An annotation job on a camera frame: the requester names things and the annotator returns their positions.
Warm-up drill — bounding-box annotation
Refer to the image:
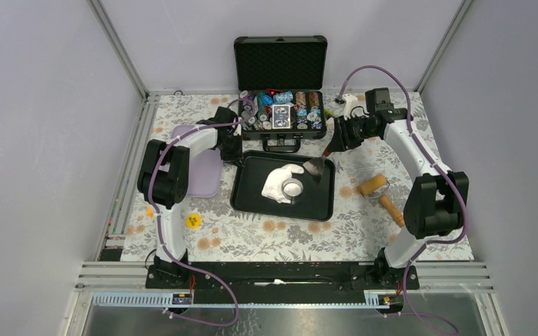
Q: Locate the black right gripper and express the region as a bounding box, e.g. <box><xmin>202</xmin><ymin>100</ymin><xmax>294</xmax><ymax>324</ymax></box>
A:
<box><xmin>327</xmin><ymin>113</ymin><xmax>378</xmax><ymax>153</ymax></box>

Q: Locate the metal dough scraper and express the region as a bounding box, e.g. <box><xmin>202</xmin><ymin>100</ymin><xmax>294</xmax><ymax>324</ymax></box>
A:
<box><xmin>303</xmin><ymin>148</ymin><xmax>331</xmax><ymax>183</ymax></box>

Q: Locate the white dough disc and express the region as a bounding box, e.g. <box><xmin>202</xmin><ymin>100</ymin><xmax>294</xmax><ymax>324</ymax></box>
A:
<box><xmin>261</xmin><ymin>164</ymin><xmax>304</xmax><ymax>204</ymax></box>

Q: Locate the wooden rolling pin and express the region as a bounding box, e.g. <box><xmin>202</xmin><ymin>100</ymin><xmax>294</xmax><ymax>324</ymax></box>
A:
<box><xmin>356</xmin><ymin>174</ymin><xmax>405</xmax><ymax>228</ymax></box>

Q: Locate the round metal cutter ring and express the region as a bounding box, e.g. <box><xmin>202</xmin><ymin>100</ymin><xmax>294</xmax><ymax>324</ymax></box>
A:
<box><xmin>281</xmin><ymin>178</ymin><xmax>304</xmax><ymax>201</ymax></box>

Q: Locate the black baking tray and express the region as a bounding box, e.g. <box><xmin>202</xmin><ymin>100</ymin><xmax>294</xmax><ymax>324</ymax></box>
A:
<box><xmin>230</xmin><ymin>150</ymin><xmax>336</xmax><ymax>221</ymax></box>

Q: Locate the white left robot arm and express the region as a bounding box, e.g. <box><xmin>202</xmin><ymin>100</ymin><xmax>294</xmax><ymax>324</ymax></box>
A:
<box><xmin>137</xmin><ymin>107</ymin><xmax>243</xmax><ymax>288</ymax></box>

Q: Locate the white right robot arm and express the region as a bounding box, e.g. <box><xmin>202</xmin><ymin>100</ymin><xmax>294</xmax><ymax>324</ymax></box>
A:
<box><xmin>325</xmin><ymin>88</ymin><xmax>469</xmax><ymax>288</ymax></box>

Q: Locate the purple plastic tray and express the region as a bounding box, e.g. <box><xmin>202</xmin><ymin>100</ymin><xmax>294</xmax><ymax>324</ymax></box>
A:
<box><xmin>172</xmin><ymin>125</ymin><xmax>223</xmax><ymax>198</ymax></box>

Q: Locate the blue playing card deck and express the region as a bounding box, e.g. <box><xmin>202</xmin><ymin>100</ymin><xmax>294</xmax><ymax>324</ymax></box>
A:
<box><xmin>272</xmin><ymin>104</ymin><xmax>291</xmax><ymax>130</ymax></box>

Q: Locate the yellow round token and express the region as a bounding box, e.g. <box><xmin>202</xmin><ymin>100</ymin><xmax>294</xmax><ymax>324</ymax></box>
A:
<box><xmin>185</xmin><ymin>213</ymin><xmax>202</xmax><ymax>229</ymax></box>

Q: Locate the black poker chip case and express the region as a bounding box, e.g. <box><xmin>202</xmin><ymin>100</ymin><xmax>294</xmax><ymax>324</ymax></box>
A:
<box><xmin>233</xmin><ymin>35</ymin><xmax>328</xmax><ymax>153</ymax></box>

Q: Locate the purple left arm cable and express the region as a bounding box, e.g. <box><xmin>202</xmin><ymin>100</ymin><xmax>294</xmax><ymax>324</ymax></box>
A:
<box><xmin>147</xmin><ymin>92</ymin><xmax>258</xmax><ymax>330</ymax></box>

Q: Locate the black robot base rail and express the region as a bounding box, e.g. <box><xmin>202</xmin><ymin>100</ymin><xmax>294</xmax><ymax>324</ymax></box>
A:
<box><xmin>145</xmin><ymin>260</ymin><xmax>420</xmax><ymax>291</ymax></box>

